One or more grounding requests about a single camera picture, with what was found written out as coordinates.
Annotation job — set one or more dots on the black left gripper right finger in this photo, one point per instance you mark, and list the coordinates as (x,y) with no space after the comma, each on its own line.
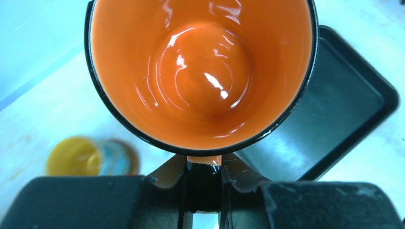
(251,201)

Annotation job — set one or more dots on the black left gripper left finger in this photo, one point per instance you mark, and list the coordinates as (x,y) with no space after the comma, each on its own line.
(156,201)

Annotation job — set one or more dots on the blue mug yellow inside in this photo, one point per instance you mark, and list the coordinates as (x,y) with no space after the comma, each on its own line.
(86,156)

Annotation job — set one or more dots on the black mug orange inside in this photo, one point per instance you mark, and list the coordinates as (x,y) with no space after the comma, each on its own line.
(201,78)

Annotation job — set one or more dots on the black serving tray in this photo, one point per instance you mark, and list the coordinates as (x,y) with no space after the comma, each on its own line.
(346,99)

